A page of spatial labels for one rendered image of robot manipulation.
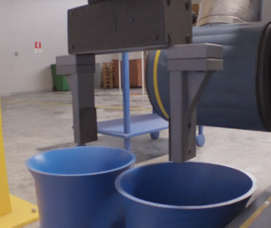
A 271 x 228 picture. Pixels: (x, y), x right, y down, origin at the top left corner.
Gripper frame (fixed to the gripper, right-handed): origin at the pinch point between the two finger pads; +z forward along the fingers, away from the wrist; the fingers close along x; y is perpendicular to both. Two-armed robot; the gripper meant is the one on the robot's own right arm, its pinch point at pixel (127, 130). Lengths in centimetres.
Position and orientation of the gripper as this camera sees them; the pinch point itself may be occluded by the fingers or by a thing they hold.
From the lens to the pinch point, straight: 33.7
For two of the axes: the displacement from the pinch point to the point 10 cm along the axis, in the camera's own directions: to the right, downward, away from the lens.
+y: 6.4, -1.2, 7.6
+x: -7.7, -0.7, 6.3
